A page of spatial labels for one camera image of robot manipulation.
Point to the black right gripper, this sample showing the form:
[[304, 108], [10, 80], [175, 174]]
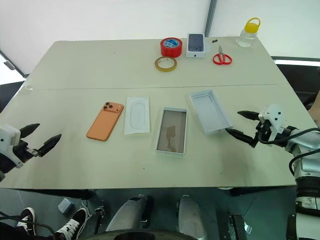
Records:
[[263, 128]]

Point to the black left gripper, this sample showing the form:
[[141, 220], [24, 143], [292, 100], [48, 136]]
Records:
[[22, 150]]

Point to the orange smartphone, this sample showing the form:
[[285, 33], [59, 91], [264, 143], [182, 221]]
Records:
[[105, 122]]

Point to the white plastic phone tray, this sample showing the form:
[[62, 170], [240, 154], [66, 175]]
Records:
[[137, 116]]

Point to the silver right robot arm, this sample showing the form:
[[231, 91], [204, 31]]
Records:
[[310, 165]]

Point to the dark rounded robot base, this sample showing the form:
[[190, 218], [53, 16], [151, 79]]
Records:
[[132, 235]]

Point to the small grey rectangular block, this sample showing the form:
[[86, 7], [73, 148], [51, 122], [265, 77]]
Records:
[[65, 206]]

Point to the boxed smartphone white box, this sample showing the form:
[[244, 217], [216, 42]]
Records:
[[196, 43]]

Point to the clear tape scrap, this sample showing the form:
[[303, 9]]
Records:
[[28, 88]]

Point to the black and white sneaker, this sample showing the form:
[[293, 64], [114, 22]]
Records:
[[72, 225], [26, 220]]

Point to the clear jar with yellow lid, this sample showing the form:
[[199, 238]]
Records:
[[247, 37]]

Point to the small black scrap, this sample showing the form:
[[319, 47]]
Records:
[[214, 41]]

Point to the red tape roll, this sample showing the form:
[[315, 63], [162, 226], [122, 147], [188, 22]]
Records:
[[171, 48]]

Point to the silver right robot leg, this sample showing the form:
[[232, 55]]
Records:
[[188, 217]]

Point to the silver robot leg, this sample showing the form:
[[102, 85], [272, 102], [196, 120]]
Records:
[[188, 217], [125, 215]]

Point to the yellow clear tape roll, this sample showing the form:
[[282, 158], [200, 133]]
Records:
[[157, 63]]

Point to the silver left robot leg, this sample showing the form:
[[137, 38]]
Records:
[[125, 215]]

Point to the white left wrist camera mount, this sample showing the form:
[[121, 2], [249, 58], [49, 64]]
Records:
[[10, 135]]

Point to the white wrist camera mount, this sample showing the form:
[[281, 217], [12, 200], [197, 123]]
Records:
[[10, 135], [273, 112]]

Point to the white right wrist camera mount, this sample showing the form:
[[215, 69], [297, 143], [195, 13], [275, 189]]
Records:
[[273, 112]]

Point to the black table frame bar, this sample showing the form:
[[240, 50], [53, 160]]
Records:
[[62, 193], [235, 191]]

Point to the grey window frame bar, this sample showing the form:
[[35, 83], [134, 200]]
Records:
[[17, 66]]

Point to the black stand frame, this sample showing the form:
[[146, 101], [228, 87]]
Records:
[[237, 225]]

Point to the grey window post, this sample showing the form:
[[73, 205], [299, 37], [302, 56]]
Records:
[[211, 17]]

